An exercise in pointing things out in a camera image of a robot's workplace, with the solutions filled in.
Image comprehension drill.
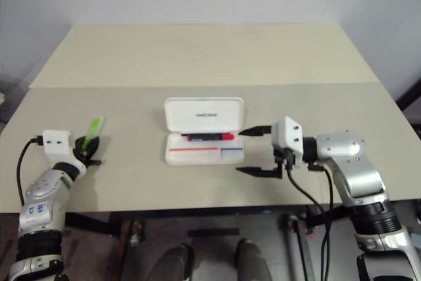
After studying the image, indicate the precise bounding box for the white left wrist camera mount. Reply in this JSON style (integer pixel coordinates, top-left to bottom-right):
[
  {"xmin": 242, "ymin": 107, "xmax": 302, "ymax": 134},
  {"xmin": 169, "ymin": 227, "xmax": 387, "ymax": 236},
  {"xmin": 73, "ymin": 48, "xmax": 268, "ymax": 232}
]
[{"xmin": 38, "ymin": 129, "xmax": 76, "ymax": 164}]

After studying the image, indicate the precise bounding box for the black floor tape strip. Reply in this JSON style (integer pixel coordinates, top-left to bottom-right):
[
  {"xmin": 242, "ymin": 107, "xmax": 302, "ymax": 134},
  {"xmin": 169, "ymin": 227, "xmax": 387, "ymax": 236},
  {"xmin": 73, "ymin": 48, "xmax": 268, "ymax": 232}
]
[{"xmin": 186, "ymin": 228, "xmax": 240, "ymax": 238}]

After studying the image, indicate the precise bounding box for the metal table leg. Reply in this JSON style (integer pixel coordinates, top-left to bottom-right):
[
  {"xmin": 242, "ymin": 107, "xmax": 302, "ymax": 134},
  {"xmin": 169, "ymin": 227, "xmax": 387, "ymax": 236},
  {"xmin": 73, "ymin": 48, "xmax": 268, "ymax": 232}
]
[{"xmin": 283, "ymin": 214, "xmax": 314, "ymax": 281}]

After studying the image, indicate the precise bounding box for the green marker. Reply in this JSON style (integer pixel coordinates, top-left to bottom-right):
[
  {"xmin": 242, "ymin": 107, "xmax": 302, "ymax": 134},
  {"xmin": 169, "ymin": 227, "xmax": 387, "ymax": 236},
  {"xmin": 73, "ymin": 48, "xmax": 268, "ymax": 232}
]
[{"xmin": 82, "ymin": 116, "xmax": 108, "ymax": 150}]

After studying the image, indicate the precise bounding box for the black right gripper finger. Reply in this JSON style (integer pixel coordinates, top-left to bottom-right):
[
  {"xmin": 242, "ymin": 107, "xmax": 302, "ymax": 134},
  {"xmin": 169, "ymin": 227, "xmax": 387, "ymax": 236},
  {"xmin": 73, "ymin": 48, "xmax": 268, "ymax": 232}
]
[
  {"xmin": 239, "ymin": 124, "xmax": 274, "ymax": 138},
  {"xmin": 235, "ymin": 166, "xmax": 284, "ymax": 180}
]

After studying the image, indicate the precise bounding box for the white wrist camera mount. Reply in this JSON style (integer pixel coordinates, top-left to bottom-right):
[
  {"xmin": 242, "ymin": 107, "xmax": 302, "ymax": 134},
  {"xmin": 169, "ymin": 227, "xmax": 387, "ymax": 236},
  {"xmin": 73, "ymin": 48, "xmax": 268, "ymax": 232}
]
[
  {"xmin": 270, "ymin": 116, "xmax": 305, "ymax": 168},
  {"xmin": 38, "ymin": 129, "xmax": 76, "ymax": 164}
]

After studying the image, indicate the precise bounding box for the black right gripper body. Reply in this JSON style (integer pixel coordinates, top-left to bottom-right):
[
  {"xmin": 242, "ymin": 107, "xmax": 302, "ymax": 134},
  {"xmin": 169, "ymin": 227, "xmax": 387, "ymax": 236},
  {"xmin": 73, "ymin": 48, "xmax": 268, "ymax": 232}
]
[{"xmin": 272, "ymin": 145, "xmax": 297, "ymax": 172}]

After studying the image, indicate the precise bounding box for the red marker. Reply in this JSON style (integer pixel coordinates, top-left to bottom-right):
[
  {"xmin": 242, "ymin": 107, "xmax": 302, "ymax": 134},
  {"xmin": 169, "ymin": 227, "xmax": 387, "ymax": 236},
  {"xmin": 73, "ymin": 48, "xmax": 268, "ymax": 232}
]
[{"xmin": 181, "ymin": 132, "xmax": 235, "ymax": 142}]

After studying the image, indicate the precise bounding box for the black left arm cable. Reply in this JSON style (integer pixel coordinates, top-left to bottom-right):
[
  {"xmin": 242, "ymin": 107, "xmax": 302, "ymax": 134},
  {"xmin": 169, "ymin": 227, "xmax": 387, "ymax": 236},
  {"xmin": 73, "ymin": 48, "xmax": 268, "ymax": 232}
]
[{"xmin": 16, "ymin": 135, "xmax": 43, "ymax": 207}]

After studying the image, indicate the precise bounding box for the black table frame bar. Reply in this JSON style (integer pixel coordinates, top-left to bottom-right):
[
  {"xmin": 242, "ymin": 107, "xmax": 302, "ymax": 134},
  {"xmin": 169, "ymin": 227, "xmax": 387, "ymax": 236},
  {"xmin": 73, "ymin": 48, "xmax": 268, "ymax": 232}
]
[{"xmin": 64, "ymin": 211, "xmax": 114, "ymax": 238}]

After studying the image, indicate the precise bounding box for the rusty brown table leg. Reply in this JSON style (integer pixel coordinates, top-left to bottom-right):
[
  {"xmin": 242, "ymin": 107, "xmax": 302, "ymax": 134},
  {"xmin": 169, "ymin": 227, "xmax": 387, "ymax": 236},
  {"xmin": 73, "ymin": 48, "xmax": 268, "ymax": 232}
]
[{"xmin": 116, "ymin": 218, "xmax": 146, "ymax": 281}]

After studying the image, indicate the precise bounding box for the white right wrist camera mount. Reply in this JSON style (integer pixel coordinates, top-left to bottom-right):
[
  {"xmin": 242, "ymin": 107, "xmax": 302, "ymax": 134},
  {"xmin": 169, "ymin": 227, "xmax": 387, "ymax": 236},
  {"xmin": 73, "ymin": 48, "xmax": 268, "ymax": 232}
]
[{"xmin": 270, "ymin": 116, "xmax": 305, "ymax": 168}]

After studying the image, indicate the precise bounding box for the dark rounded shape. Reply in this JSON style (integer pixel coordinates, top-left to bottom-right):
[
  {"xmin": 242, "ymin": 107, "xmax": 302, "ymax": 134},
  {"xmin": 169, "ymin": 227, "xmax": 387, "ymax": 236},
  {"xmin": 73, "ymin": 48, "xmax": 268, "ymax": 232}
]
[
  {"xmin": 151, "ymin": 243, "xmax": 195, "ymax": 281},
  {"xmin": 235, "ymin": 239, "xmax": 273, "ymax": 281}
]

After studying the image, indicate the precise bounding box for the dark metal stand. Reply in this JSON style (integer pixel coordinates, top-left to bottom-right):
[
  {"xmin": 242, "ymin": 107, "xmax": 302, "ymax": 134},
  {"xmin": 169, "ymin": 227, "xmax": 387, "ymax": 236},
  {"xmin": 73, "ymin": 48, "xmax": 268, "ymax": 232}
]
[{"xmin": 395, "ymin": 76, "xmax": 421, "ymax": 116}]

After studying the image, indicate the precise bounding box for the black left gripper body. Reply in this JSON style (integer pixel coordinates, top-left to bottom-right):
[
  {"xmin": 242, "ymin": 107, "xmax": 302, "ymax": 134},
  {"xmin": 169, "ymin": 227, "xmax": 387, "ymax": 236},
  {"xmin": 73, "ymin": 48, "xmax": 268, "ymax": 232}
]
[{"xmin": 72, "ymin": 136, "xmax": 101, "ymax": 164}]

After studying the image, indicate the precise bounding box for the white pencil case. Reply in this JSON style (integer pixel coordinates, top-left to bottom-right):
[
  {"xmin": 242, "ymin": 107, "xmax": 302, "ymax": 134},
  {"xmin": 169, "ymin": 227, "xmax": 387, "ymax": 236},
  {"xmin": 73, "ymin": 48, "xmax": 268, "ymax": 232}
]
[{"xmin": 162, "ymin": 96, "xmax": 246, "ymax": 166}]

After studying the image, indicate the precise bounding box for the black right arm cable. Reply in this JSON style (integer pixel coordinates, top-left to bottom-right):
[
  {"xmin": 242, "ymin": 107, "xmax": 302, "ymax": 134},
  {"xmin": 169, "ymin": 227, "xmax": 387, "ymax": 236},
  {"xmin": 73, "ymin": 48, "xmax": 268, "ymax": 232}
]
[
  {"xmin": 285, "ymin": 159, "xmax": 330, "ymax": 281},
  {"xmin": 307, "ymin": 163, "xmax": 335, "ymax": 281}
]

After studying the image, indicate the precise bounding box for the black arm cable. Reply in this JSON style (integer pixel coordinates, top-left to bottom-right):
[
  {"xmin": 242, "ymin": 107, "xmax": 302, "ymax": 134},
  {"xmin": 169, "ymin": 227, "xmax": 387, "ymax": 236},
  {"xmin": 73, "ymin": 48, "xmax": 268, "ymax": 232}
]
[
  {"xmin": 16, "ymin": 135, "xmax": 43, "ymax": 207},
  {"xmin": 307, "ymin": 163, "xmax": 335, "ymax": 281},
  {"xmin": 285, "ymin": 159, "xmax": 330, "ymax": 281}
]

